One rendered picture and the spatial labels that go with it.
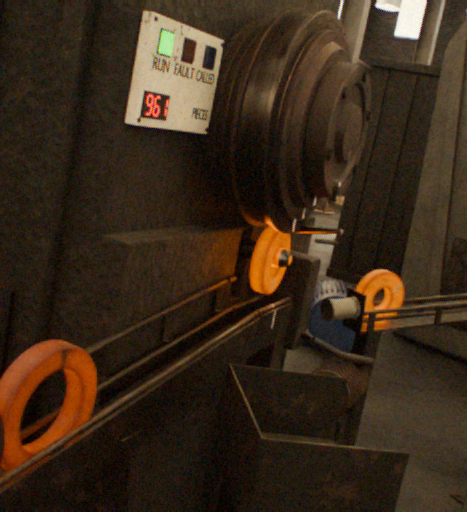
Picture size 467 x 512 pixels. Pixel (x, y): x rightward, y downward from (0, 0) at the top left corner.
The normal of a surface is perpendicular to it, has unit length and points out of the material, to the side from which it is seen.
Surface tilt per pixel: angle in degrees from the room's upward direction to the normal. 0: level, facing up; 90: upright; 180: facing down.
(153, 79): 90
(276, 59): 60
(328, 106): 75
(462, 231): 90
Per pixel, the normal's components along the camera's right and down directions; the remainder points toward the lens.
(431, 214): -0.62, 0.03
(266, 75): -0.32, -0.25
